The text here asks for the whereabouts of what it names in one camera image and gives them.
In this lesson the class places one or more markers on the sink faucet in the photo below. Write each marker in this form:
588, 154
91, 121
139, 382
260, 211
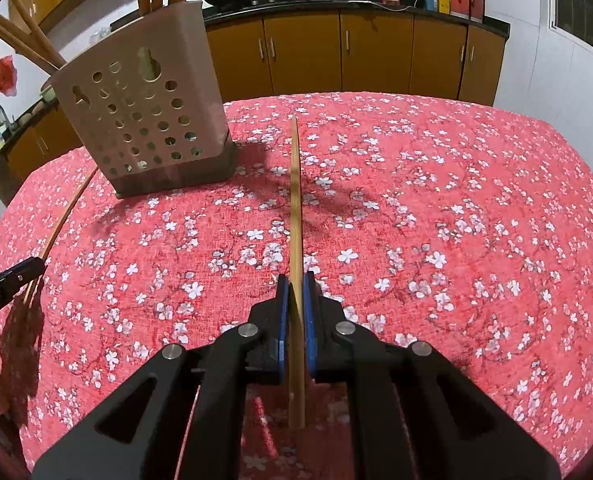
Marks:
2, 116

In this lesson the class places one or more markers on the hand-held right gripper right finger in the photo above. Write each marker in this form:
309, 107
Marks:
310, 325

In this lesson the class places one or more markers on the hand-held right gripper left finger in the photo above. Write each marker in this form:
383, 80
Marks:
282, 325

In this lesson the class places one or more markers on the red floral tablecloth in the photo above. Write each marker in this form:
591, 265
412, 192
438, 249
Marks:
426, 220

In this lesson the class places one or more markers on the beige perforated utensil holder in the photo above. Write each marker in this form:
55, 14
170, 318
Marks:
126, 125

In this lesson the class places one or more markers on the black countertop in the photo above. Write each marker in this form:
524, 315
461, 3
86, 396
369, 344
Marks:
491, 25

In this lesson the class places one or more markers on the green bowl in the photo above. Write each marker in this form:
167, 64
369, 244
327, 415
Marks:
49, 94

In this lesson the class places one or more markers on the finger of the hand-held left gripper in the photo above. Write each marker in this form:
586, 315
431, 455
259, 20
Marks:
11, 282

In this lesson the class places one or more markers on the wooden sink cabinet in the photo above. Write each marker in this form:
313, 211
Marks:
36, 142

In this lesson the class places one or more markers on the wooden kitchen base cabinet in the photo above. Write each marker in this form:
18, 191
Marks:
376, 50

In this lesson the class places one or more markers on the red plastic bag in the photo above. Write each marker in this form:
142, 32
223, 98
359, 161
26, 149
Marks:
2, 76

